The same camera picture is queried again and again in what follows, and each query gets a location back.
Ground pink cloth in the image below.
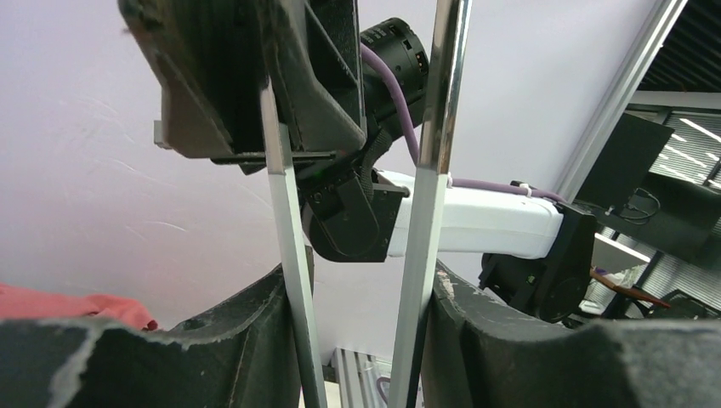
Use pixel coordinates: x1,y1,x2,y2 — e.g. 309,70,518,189
1,283,158,331

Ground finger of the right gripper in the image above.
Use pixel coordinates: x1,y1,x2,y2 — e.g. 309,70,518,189
267,1,366,163
117,1,265,175

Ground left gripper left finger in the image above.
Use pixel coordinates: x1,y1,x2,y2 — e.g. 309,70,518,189
1,267,301,407

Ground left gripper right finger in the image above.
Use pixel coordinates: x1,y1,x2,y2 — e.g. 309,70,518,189
421,263,720,407

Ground metal serving tongs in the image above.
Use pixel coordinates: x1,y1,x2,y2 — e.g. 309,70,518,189
258,1,472,407

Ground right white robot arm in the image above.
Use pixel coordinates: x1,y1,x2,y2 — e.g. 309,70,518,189
118,1,595,322

